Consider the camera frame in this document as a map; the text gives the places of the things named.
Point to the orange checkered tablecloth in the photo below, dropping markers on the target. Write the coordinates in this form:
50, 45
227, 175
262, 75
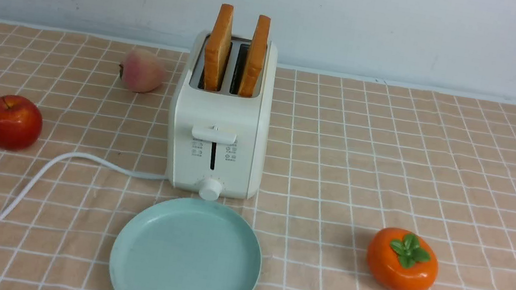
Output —
345, 158

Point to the toast slice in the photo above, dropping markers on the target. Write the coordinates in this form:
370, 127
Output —
255, 59
217, 49

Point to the light green round plate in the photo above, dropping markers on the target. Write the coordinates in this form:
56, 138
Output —
186, 244

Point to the orange persimmon with green leaves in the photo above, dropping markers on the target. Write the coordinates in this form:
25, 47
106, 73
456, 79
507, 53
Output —
400, 260

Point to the red apple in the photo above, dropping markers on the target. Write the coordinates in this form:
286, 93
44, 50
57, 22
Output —
21, 122

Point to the pink peach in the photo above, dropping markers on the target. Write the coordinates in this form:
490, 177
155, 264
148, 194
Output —
142, 71

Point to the white two-slot toaster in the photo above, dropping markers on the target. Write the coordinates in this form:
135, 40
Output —
216, 139

